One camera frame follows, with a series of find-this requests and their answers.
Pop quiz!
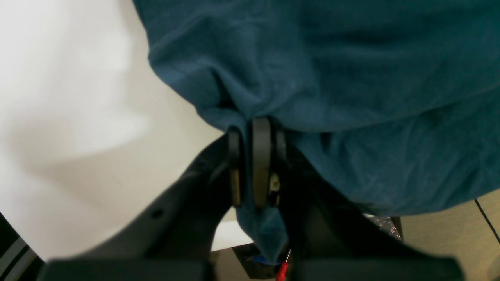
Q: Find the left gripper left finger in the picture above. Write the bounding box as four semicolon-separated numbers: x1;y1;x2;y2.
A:
40;129;243;281

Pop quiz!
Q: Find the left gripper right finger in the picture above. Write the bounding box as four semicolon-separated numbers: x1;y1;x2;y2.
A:
251;117;464;281

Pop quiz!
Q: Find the dark navy T-shirt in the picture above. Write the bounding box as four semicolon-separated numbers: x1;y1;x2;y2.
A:
133;0;500;266

